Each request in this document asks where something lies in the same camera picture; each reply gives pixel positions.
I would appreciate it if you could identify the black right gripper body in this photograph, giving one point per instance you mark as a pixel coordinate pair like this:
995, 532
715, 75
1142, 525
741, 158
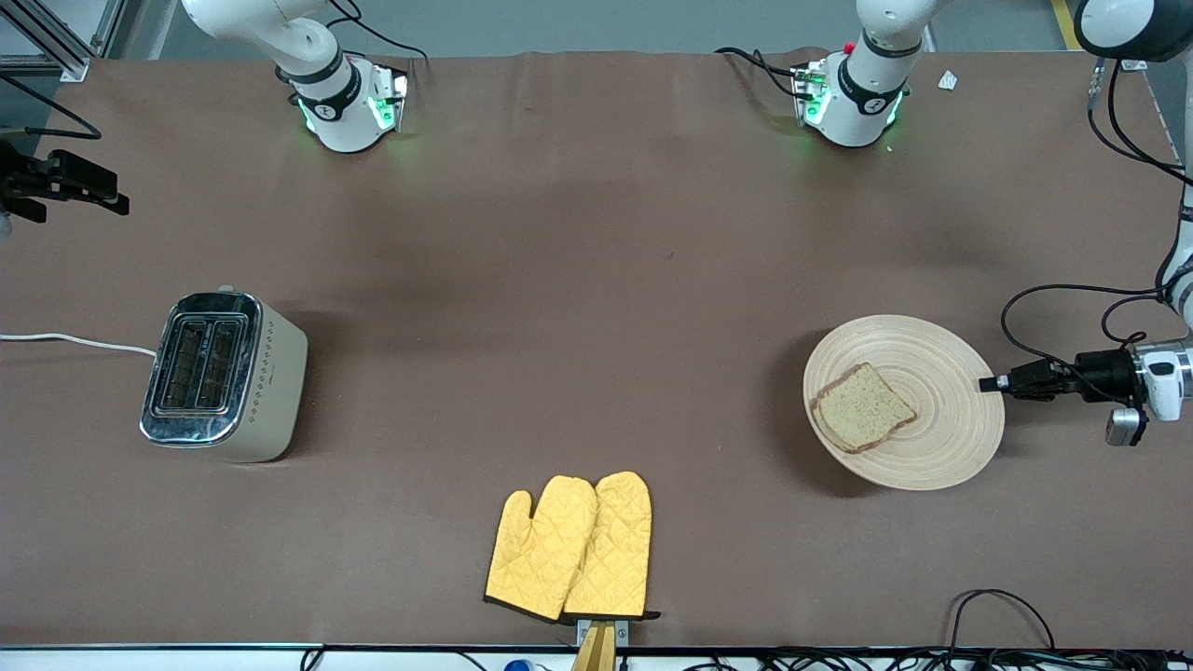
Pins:
19, 180

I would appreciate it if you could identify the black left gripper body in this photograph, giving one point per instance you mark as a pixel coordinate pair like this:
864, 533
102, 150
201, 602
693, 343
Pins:
1103, 372

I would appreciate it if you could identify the round wooden plate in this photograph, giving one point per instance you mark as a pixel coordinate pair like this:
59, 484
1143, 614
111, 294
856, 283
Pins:
951, 410

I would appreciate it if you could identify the brown toast slice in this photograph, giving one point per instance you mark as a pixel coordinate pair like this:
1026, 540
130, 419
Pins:
862, 410

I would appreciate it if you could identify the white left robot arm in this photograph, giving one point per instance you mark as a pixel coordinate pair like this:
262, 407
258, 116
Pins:
862, 112

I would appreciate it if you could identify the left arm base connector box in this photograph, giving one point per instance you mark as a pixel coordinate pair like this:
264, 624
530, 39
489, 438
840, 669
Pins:
809, 93

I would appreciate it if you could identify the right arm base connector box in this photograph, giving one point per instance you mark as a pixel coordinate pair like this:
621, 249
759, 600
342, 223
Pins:
391, 98

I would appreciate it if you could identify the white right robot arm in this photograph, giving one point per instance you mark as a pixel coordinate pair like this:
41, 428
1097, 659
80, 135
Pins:
345, 121

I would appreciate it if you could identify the cream and chrome toaster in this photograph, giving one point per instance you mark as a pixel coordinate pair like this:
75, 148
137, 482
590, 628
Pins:
266, 382

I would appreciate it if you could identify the small white paper scrap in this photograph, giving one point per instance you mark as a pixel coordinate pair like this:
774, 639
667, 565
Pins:
948, 80

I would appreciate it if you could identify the brown table cover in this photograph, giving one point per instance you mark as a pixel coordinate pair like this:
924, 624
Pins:
606, 280

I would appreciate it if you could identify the yellow quilted oven mitt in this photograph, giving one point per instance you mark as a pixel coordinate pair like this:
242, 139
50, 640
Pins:
541, 550
615, 550

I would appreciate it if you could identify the small blue object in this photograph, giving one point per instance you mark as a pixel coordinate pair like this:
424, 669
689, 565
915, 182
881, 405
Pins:
518, 665

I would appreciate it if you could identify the aluminium frame profile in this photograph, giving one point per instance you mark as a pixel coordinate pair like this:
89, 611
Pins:
65, 51

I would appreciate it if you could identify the small metal bracket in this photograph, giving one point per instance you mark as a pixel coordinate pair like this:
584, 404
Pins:
622, 632

